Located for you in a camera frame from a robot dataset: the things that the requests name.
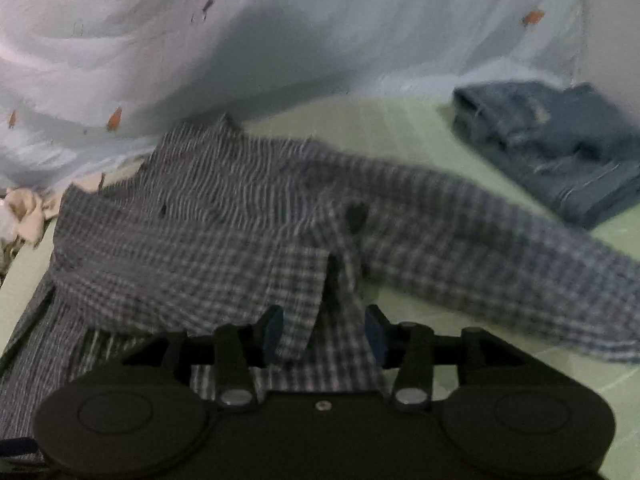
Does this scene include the blue white plaid shirt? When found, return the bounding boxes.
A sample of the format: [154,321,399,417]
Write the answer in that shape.
[1,118,639,439]

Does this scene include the beige crumpled cloth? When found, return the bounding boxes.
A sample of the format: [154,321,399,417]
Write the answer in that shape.
[0,171,106,248]

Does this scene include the folded blue denim jeans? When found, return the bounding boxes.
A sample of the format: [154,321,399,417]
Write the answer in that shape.
[452,80,639,230]

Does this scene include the light blue patterned bedsheet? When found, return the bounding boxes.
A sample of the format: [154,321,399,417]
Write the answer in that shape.
[1,0,585,188]

